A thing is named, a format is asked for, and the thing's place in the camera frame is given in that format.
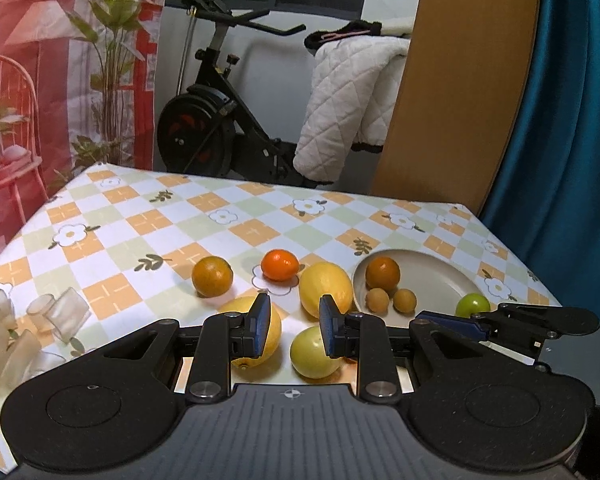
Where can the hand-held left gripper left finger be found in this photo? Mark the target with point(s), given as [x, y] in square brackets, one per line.
[261, 322]

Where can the yellow lemon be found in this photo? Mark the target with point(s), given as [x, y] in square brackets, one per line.
[276, 330]
[325, 285]

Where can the small green fruit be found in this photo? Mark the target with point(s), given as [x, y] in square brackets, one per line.
[472, 305]

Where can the bright orange tangerine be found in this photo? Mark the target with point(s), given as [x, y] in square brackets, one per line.
[279, 265]

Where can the dark orange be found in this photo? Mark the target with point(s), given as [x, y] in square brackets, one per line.
[382, 272]
[212, 276]

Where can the white quilted blanket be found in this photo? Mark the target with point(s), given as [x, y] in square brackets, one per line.
[345, 105]

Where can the round wooden board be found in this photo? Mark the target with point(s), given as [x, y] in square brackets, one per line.
[460, 85]

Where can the black exercise bike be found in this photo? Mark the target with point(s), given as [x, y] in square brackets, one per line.
[200, 130]

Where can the teal curtain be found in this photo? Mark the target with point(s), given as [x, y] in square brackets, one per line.
[570, 135]

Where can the pile of clear plastic pieces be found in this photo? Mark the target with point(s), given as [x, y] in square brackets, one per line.
[67, 315]

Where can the yellow-green apple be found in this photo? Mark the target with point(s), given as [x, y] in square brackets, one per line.
[310, 355]

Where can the black fuzzy garment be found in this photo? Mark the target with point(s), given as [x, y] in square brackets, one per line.
[340, 35]

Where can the checkered floral tablecloth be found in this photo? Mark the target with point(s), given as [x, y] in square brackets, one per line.
[180, 230]

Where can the white fluffy cloth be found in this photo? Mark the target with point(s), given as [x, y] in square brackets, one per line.
[397, 26]

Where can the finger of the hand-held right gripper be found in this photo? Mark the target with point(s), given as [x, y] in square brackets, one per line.
[450, 324]

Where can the beige plate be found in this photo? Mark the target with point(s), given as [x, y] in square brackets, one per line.
[430, 275]

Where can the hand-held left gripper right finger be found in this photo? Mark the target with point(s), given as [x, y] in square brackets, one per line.
[330, 327]

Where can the red printed backdrop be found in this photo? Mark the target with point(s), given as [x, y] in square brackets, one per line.
[40, 35]

